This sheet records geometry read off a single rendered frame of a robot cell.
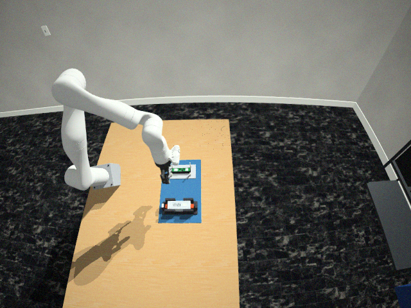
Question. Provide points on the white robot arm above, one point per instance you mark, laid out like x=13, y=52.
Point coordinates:
x=69, y=90

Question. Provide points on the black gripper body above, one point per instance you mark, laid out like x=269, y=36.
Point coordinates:
x=163, y=166

